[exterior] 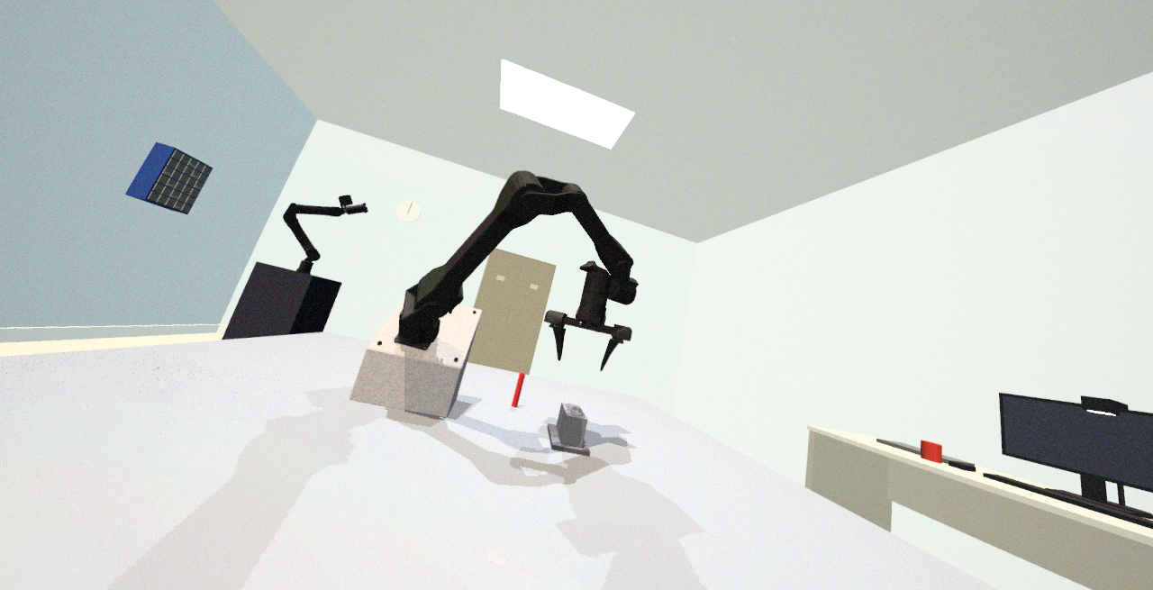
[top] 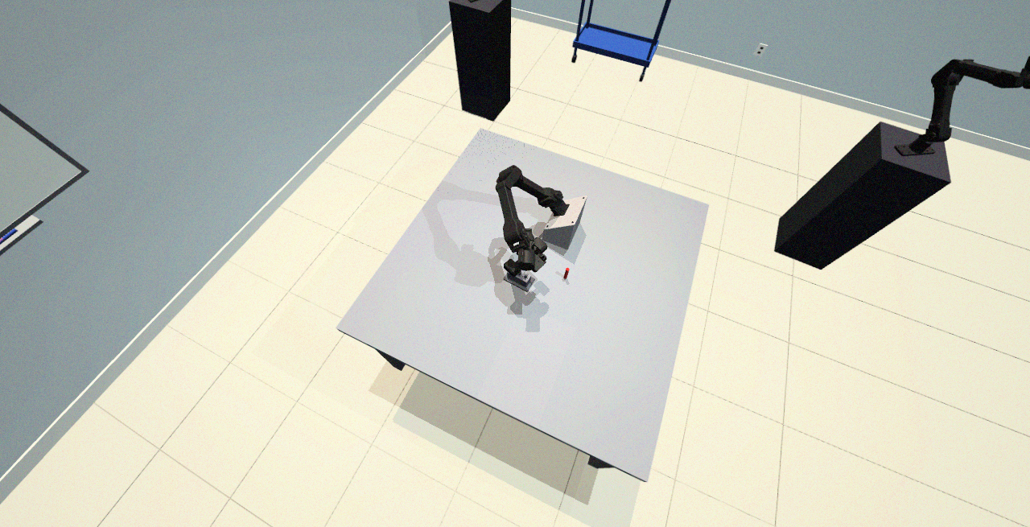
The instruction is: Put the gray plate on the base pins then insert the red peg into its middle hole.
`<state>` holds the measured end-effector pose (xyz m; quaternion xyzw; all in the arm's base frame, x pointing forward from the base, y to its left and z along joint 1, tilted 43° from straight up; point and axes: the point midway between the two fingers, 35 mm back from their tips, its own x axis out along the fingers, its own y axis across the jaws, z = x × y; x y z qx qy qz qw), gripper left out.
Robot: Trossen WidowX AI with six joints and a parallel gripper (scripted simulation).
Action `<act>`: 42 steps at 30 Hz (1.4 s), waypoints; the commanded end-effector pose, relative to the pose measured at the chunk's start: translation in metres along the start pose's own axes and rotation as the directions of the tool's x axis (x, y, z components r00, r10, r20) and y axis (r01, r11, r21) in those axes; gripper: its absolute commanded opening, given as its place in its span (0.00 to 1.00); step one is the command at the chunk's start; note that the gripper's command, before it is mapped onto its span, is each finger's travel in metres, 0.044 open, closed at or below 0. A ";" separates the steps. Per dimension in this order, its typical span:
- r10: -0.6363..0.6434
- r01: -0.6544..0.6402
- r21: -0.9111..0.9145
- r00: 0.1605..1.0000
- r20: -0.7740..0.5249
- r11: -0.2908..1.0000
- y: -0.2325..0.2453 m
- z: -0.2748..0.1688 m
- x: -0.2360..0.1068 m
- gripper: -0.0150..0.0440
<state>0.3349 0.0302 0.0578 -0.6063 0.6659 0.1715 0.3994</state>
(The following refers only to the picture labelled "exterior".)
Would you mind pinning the red peg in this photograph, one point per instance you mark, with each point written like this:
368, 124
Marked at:
518, 390

